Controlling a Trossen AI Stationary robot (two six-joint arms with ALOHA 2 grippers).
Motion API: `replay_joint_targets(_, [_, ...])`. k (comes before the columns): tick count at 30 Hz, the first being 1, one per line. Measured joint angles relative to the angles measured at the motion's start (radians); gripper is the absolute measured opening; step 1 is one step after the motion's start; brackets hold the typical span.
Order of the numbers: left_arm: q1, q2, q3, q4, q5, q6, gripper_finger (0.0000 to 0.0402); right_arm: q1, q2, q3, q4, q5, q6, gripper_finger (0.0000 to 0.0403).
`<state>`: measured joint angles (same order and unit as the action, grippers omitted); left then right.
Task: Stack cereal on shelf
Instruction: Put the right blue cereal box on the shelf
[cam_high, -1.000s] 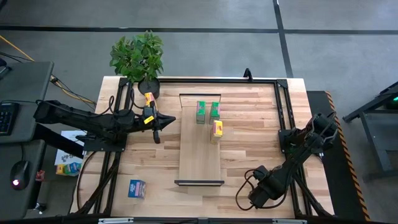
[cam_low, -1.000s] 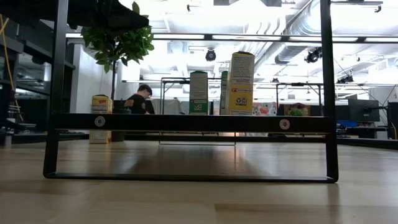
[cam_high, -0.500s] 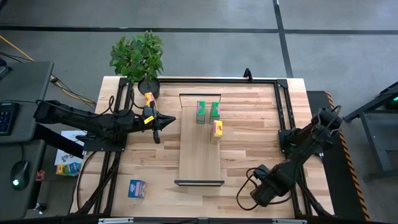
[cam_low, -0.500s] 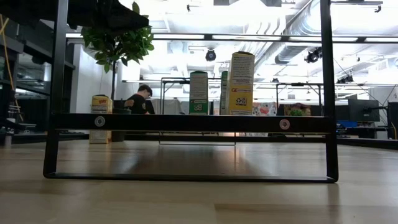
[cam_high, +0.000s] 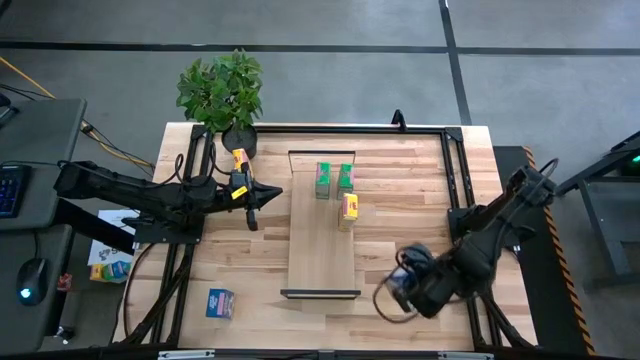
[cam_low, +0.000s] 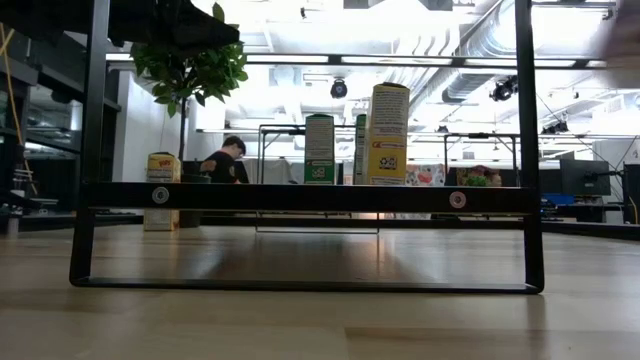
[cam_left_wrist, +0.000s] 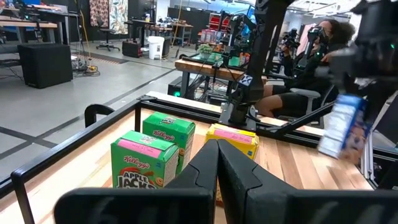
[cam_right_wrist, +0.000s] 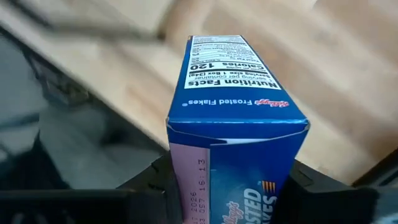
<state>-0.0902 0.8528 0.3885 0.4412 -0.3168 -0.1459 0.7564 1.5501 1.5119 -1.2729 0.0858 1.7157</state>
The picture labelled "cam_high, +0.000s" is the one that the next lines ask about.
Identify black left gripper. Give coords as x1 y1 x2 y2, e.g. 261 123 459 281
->
214 162 284 232

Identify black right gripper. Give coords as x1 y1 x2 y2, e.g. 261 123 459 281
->
388 259 459 320

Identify blue Frosted Flakes cereal box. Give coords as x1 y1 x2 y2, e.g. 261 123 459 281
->
385 267 417 302
205 287 237 321

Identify yellow Corn Pops cereal box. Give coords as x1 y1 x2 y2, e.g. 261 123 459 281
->
338 193 359 232
231 147 255 177

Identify green Apple Jacks cereal box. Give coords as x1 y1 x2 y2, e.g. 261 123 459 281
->
314 161 332 200
336 162 356 200

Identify wooden shelf black end brackets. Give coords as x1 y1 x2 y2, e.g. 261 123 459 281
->
279 148 362 301

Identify colourful cereal box pack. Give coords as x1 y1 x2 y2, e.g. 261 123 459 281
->
89 260 133 284

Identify green potted plant black pot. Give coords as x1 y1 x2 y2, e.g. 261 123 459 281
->
175 48 265 160

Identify black mat hazard-striped edge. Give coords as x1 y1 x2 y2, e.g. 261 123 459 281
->
492 144 597 357

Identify white printed paper sheet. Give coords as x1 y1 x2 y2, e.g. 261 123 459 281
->
87 208 142 267

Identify black metal stand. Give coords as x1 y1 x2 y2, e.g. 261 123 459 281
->
554 130 640 291

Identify grey desk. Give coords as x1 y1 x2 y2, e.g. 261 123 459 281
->
0 223 75 354
0 97 88 232

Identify black computer mouse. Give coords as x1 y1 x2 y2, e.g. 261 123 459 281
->
16 257 50 307

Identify black backlit keyboard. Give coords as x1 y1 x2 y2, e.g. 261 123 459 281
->
0 164 32 220

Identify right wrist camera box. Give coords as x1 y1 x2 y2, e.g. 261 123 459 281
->
399 243 435 271

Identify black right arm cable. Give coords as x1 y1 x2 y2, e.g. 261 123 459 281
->
372 276 419 325

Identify silver metal bracket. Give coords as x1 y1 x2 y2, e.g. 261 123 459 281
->
438 351 494 360
158 349 216 360

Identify black aluminium table frame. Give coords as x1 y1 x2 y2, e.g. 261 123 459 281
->
112 122 539 360

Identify orange extension cable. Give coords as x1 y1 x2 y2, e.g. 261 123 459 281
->
0 55 154 169

